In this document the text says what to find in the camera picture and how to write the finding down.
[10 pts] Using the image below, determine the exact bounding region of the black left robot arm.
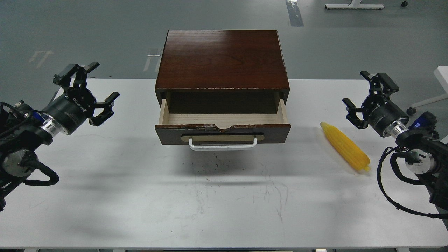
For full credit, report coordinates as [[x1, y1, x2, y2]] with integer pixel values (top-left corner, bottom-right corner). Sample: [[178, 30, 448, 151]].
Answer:
[[0, 62, 119, 210]]

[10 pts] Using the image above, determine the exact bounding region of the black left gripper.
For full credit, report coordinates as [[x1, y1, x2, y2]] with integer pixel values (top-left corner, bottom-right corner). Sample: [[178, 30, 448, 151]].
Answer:
[[42, 62, 120, 135]]

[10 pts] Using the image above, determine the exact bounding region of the dark wooden drawer cabinet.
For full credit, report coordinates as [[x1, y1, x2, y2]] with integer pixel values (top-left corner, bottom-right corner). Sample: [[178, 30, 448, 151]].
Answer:
[[155, 30, 290, 103]]

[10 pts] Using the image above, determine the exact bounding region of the wooden drawer with white handle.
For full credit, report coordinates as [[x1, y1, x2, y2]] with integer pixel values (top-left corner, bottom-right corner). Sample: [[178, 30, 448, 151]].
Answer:
[[155, 99, 291, 151]]

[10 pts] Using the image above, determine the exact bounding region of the yellow corn cob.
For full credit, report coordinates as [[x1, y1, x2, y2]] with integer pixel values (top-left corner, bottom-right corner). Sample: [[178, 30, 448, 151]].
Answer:
[[320, 121, 371, 172]]

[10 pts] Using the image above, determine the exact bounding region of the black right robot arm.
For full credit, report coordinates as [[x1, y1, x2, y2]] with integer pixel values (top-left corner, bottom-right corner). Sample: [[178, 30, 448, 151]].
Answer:
[[342, 71, 447, 219]]

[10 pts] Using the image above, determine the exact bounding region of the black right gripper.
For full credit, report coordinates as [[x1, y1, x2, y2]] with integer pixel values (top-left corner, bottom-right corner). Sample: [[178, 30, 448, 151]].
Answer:
[[342, 71, 410, 137]]

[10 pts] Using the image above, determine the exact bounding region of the white chair base with caster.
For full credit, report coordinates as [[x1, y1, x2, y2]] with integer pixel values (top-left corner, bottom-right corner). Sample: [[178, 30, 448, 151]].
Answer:
[[405, 65, 448, 115]]

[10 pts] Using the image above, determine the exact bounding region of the white stand base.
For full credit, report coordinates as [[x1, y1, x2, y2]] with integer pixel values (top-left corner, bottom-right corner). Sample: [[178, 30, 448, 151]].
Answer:
[[325, 0, 385, 10]]

